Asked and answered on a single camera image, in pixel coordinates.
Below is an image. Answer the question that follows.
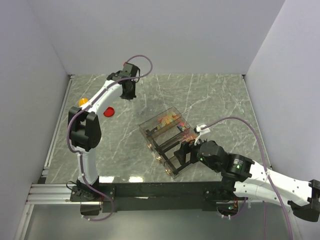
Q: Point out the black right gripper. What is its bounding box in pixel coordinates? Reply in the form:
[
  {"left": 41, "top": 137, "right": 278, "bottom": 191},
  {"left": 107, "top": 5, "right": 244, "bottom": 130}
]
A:
[{"left": 173, "top": 134, "right": 221, "bottom": 173}]

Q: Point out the clear candy drawer box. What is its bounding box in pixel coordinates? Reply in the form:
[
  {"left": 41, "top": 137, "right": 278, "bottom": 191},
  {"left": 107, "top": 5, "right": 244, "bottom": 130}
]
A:
[{"left": 139, "top": 107, "right": 198, "bottom": 179}]

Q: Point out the yellow plastic scoop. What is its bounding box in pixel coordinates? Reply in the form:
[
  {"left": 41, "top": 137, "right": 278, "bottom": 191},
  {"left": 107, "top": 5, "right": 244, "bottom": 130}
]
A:
[{"left": 78, "top": 98, "right": 89, "bottom": 107}]

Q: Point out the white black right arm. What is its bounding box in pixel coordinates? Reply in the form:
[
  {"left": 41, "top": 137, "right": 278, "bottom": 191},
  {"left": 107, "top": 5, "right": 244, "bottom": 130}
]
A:
[{"left": 174, "top": 140, "right": 320, "bottom": 222}]

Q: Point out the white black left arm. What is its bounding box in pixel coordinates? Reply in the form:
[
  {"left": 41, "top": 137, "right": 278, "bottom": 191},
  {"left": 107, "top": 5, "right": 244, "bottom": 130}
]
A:
[{"left": 67, "top": 62, "right": 140, "bottom": 201}]

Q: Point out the red jar lid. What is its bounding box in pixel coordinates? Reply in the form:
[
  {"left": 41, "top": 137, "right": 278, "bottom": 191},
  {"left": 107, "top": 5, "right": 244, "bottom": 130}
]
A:
[{"left": 103, "top": 106, "right": 115, "bottom": 118}]

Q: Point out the black base beam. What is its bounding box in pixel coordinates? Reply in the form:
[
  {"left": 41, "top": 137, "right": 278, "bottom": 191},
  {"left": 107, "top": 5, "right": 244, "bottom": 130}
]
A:
[{"left": 70, "top": 181, "right": 237, "bottom": 213}]

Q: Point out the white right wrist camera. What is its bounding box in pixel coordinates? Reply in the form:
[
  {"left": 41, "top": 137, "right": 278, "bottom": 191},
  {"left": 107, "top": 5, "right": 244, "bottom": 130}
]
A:
[{"left": 194, "top": 124, "right": 211, "bottom": 145}]

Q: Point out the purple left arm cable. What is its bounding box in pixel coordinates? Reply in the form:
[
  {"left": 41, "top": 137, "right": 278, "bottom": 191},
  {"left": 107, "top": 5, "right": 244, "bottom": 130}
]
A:
[{"left": 66, "top": 54, "right": 154, "bottom": 223}]

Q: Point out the aluminium frame rail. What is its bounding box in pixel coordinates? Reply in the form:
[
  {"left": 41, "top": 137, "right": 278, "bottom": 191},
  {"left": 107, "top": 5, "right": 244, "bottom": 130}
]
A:
[{"left": 26, "top": 74, "right": 106, "bottom": 205}]

